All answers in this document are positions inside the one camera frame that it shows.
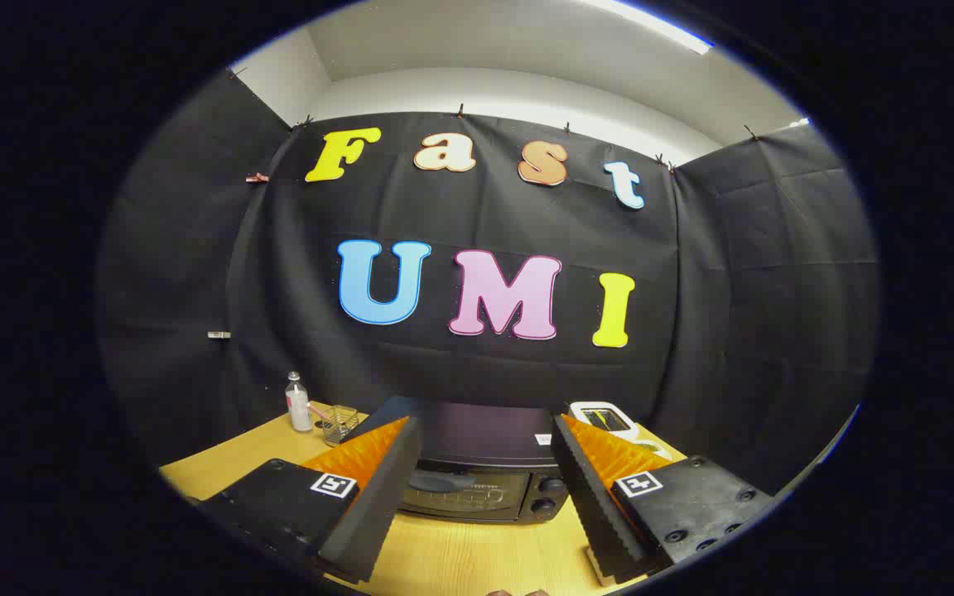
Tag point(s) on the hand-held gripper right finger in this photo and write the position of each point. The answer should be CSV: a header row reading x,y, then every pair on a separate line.
x,y
597,513

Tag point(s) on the small pink stick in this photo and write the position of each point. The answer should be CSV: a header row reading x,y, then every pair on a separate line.
x,y
320,410

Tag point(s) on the black toaster oven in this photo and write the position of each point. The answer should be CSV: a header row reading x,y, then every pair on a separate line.
x,y
477,434

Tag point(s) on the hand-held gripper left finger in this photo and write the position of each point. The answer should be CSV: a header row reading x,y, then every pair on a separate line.
x,y
378,513

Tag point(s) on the clear glass cup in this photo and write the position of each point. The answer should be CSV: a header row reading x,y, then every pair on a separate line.
x,y
342,426

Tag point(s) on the small clear plastic bottle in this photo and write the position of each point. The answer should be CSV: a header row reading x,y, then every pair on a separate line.
x,y
299,406

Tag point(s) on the white toaster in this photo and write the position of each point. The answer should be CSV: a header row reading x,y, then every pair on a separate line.
x,y
628,430

